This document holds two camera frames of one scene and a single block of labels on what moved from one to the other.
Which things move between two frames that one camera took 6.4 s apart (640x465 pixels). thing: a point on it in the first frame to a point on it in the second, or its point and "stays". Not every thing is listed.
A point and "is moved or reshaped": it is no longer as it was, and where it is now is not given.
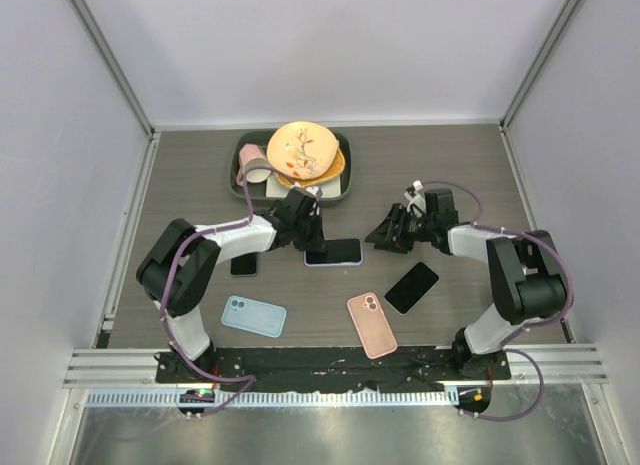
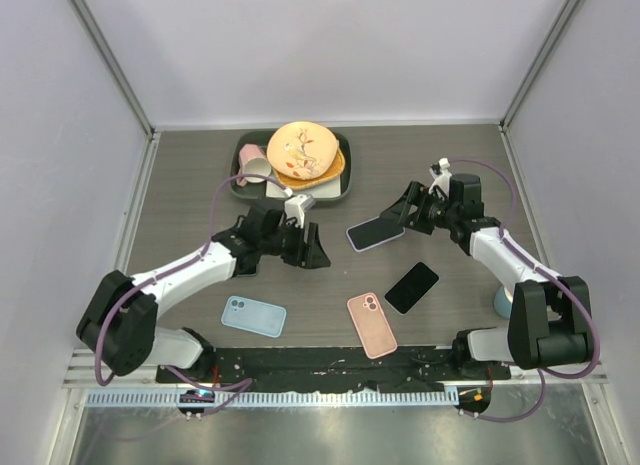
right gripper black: x=389 y=239 to x=400 y=212
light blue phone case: x=254 y=316 stays
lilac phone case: x=338 y=264 is moved or reshaped
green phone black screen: x=245 y=265 stays
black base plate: x=324 y=369 stays
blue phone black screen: x=338 y=251 is moved or reshaped
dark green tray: x=257 y=190 stays
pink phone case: x=375 y=333 stays
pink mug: x=251 y=155 stays
